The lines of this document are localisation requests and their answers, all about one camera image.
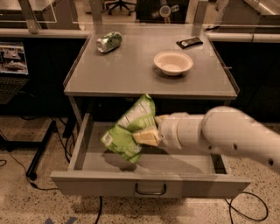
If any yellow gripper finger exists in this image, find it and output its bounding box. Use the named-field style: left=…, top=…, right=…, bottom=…
left=132, top=126, right=160, bottom=146
left=154, top=115, right=169, bottom=125

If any green rice chip bag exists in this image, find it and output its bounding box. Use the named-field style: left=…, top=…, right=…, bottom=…
left=101, top=94, right=156, bottom=164

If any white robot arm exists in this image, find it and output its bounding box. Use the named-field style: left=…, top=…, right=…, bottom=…
left=133, top=106, right=280, bottom=173

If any grey counter cabinet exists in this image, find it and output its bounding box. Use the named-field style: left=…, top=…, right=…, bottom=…
left=64, top=24, right=239, bottom=123

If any grey open drawer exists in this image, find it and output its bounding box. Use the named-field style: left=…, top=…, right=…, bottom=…
left=51, top=114, right=251, bottom=199

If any white paper bowl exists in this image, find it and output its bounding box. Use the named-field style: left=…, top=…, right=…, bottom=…
left=153, top=51, right=193, bottom=76

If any black snack bar wrapper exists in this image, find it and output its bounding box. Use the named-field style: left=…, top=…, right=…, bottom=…
left=176, top=37, right=203, bottom=49

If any green soda can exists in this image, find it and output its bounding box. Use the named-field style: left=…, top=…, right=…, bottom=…
left=96, top=31, right=123, bottom=53

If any black stand leg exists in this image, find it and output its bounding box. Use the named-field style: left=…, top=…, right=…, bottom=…
left=0, top=121, right=57, bottom=180

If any black office chair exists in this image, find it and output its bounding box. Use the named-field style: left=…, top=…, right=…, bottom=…
left=105, top=0, right=135, bottom=16

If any laptop with lit screen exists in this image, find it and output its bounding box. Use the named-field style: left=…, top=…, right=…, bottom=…
left=0, top=41, right=30, bottom=104

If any black drawer handle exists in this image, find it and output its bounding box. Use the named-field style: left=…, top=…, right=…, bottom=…
left=134, top=183, right=167, bottom=196

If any black cable under drawer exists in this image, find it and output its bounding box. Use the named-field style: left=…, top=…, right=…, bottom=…
left=94, top=195, right=103, bottom=224

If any black floor cable right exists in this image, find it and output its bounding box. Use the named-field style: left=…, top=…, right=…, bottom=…
left=224, top=191, right=270, bottom=224

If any black floor cable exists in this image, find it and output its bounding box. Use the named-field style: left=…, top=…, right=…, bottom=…
left=0, top=128, right=60, bottom=192
left=224, top=191, right=270, bottom=224

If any black floor cable left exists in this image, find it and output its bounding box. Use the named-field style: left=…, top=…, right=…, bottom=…
left=0, top=128, right=60, bottom=192

